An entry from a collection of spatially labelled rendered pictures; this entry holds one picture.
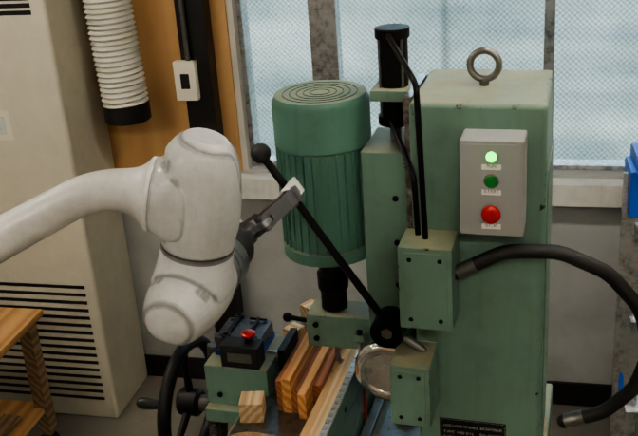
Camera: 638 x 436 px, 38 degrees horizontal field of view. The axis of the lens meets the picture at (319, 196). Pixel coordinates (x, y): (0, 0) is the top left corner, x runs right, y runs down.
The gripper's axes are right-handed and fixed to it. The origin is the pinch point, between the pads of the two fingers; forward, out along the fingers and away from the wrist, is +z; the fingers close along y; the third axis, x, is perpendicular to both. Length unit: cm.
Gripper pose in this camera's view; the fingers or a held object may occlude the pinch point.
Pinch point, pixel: (266, 205)
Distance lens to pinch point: 159.5
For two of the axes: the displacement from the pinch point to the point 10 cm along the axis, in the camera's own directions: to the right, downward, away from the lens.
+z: 2.7, -3.8, 8.9
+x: -5.9, -8.0, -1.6
